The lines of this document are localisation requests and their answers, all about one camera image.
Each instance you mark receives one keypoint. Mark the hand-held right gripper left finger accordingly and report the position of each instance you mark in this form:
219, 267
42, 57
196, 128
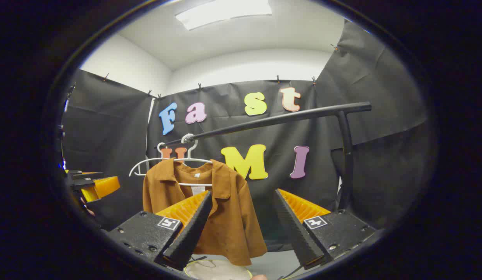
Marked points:
192, 233

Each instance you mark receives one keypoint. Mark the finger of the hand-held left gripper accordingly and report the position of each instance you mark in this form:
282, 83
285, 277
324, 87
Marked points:
85, 175
105, 186

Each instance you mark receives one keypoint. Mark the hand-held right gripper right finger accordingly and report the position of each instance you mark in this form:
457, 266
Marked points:
295, 233

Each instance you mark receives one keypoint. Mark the brown jacket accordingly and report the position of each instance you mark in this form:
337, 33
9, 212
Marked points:
233, 225

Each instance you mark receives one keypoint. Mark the cream laundry hamper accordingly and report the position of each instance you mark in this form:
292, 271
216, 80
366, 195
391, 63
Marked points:
221, 272

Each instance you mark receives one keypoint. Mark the black clothes rack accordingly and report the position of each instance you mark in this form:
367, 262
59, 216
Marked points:
283, 118

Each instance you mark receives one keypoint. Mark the black backdrop cloth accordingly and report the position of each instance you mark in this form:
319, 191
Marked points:
109, 128

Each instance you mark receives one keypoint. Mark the ceiling light panel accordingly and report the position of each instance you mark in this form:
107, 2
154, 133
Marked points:
225, 11

